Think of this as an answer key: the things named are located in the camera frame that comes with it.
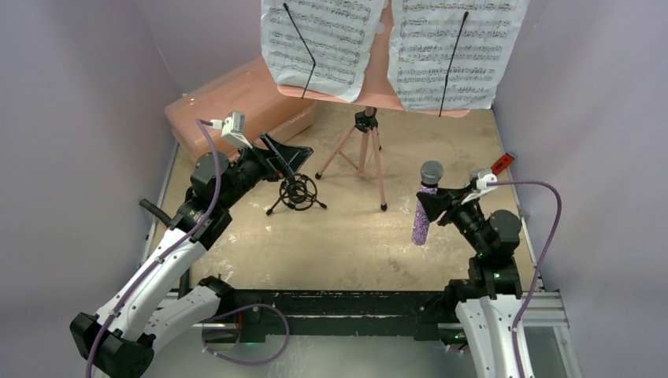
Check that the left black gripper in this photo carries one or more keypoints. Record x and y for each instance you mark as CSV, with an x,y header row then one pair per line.
x,y
277,161

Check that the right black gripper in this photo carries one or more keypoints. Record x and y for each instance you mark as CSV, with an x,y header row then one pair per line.
x,y
451,202

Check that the black microphone shock mount stand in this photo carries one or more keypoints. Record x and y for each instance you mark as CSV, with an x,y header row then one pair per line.
x,y
298,193

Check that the pink music stand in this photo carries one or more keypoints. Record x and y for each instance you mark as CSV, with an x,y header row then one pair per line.
x,y
376,92

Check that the sheet music page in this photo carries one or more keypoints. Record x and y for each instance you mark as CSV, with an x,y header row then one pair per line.
x,y
321,46
447,55

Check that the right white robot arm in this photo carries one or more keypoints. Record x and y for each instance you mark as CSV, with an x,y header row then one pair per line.
x,y
489,304

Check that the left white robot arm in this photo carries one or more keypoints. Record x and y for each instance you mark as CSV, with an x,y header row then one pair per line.
x,y
123,336

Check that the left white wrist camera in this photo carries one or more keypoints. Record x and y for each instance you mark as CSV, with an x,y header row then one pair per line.
x,y
232,129

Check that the red handled tool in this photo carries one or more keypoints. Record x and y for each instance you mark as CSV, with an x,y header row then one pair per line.
x,y
503,163

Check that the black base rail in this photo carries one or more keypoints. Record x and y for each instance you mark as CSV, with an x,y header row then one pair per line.
x,y
420,315

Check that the aluminium frame profile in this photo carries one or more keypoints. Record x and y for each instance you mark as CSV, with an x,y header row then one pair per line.
x,y
545,309

